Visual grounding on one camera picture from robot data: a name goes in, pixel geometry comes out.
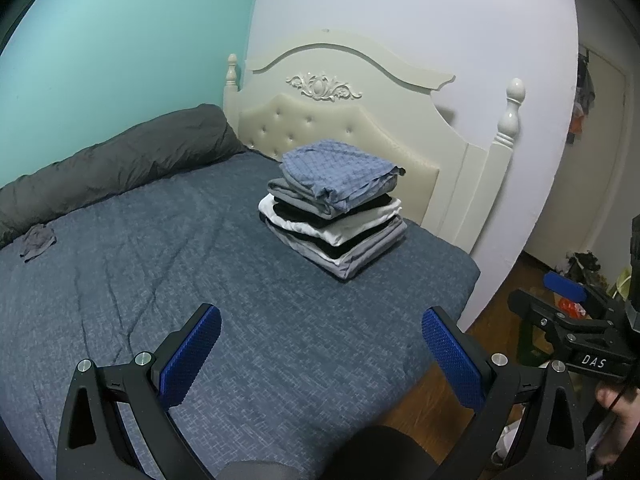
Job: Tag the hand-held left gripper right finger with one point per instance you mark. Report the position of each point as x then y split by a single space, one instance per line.
452 360

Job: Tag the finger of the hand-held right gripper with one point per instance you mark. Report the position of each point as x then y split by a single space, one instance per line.
565 285
530 305

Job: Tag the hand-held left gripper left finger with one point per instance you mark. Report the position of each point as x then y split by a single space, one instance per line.
192 355

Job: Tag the blue checked shorts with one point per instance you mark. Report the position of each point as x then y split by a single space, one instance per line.
335 165

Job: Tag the person's right hand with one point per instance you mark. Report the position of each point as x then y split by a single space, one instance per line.
617 402

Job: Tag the small orange object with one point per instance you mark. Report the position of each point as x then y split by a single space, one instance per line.
570 305

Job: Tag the dark clutter on floor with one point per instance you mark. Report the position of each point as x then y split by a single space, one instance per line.
585 265

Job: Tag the white slipper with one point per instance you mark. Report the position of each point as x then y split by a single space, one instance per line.
505 445

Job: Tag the cream door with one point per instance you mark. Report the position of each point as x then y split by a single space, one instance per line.
605 160

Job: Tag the light grey folded garment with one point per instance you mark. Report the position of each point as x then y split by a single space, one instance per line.
360 260

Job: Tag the colourful items hanging on door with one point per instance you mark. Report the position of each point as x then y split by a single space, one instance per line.
582 100

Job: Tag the crumpled blue-grey underwear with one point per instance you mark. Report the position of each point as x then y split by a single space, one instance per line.
37 240

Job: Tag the rolled dark grey duvet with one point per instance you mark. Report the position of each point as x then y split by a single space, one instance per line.
125 160

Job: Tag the cream tufted headboard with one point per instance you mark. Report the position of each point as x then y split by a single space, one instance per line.
350 110

